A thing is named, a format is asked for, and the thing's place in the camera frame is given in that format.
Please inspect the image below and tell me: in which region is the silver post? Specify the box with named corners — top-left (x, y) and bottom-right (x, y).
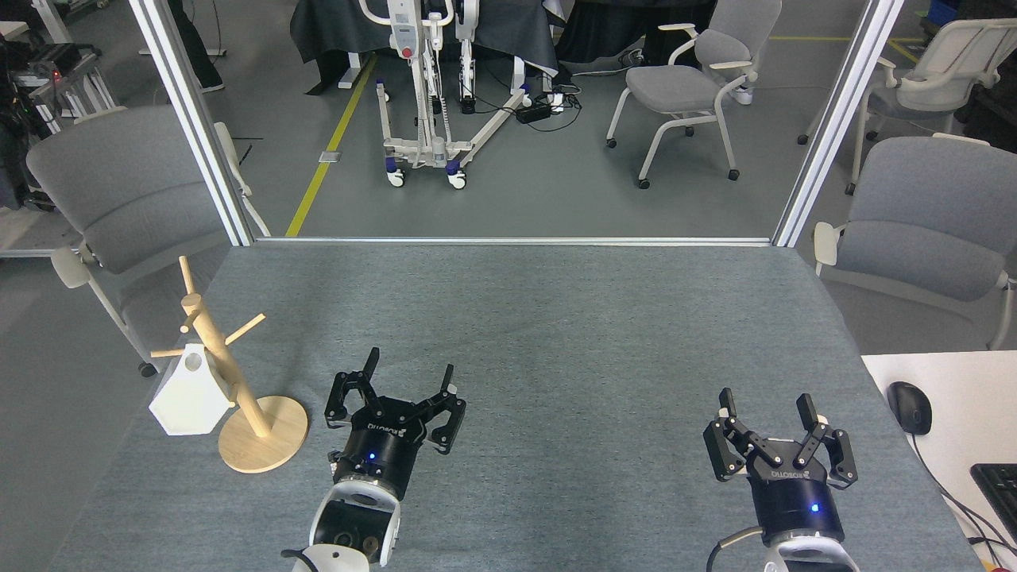
top-left (129, 0), bottom-right (255, 247)
top-left (772, 0), bottom-right (907, 249)

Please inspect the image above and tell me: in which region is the black mouse cable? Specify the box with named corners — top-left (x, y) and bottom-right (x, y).
top-left (910, 433), bottom-right (1017, 549)

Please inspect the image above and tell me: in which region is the white stand on wheels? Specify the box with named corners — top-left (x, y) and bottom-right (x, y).
top-left (359, 0), bottom-right (535, 190)

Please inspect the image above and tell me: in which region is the silver table edge rail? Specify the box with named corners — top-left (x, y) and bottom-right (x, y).
top-left (254, 236), bottom-right (773, 247)

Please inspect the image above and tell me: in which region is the black computer mouse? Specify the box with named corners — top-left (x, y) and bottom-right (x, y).
top-left (887, 381), bottom-right (933, 435)

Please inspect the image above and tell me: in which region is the metal equipment rack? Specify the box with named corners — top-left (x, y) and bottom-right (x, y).
top-left (0, 40), bottom-right (120, 136)

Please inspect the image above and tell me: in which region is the wooden cup rack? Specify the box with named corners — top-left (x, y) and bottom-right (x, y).
top-left (151, 255), bottom-right (309, 474)

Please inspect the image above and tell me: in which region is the white-backed grey chair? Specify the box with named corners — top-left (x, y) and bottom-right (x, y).
top-left (798, 17), bottom-right (1017, 195)

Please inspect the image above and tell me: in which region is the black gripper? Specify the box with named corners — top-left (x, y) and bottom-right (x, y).
top-left (703, 388), bottom-right (859, 545)
top-left (324, 347), bottom-right (467, 500)

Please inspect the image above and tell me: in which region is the white desk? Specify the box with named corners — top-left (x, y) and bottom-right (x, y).
top-left (862, 350), bottom-right (1017, 572)

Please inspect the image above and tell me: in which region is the person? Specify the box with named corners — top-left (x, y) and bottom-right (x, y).
top-left (167, 0), bottom-right (226, 91)

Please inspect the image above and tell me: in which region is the black keyboard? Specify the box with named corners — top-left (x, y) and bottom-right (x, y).
top-left (970, 463), bottom-right (1017, 545)

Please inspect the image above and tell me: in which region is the white faceted cup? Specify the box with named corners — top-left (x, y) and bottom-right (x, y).
top-left (149, 342), bottom-right (237, 436)

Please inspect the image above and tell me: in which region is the black table drape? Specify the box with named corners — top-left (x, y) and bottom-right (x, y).
top-left (288, 0), bottom-right (561, 95)

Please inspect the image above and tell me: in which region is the grey chair with cream frame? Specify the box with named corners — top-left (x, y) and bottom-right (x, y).
top-left (812, 133), bottom-right (1017, 350)
top-left (605, 0), bottom-right (783, 190)
top-left (26, 105), bottom-right (271, 378)

